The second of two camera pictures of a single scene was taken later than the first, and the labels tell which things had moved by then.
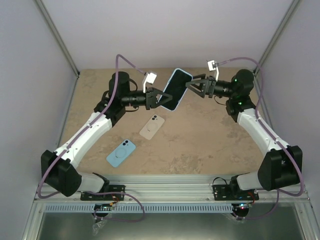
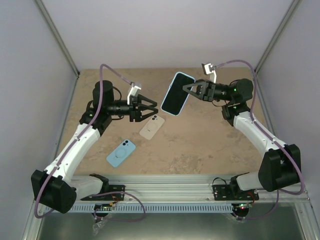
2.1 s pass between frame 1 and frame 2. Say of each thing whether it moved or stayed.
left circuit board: stayed
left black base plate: stayed
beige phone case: stayed
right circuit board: stayed
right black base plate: stayed
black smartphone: moved
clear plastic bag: stayed
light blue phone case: moved
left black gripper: moved
